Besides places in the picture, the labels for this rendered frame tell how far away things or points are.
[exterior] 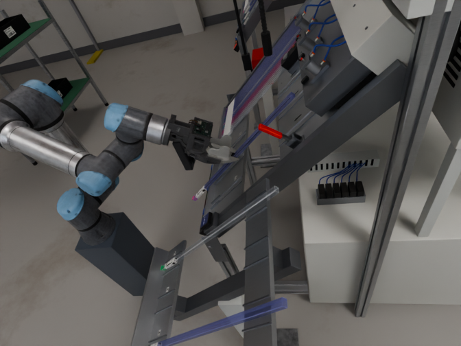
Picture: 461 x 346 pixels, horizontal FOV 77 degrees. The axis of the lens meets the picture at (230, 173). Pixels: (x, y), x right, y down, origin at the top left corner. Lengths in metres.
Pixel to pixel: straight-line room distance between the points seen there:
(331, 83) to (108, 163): 0.57
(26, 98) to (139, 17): 3.93
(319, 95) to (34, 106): 0.85
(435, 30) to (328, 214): 0.70
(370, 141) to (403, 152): 0.66
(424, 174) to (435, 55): 0.72
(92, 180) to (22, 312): 1.58
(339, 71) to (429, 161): 0.74
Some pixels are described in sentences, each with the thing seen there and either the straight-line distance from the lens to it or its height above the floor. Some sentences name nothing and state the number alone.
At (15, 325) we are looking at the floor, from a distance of 2.29.
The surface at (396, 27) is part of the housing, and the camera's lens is 0.58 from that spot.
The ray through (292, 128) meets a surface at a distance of 0.77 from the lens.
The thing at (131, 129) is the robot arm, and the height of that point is 1.12.
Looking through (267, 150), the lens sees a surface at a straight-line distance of 2.20.
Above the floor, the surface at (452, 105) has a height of 1.07.
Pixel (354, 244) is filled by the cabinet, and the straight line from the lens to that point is 1.04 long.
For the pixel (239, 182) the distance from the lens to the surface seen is 0.89.
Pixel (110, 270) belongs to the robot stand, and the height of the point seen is 0.33.
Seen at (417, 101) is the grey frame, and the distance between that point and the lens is 0.60.
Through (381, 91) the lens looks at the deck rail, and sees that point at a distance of 0.61.
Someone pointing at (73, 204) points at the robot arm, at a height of 0.78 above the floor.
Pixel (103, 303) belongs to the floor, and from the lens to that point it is 1.96.
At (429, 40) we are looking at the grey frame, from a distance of 0.54.
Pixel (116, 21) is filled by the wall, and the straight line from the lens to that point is 5.08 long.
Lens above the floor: 1.51
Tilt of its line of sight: 45 degrees down
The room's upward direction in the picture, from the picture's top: 19 degrees counter-clockwise
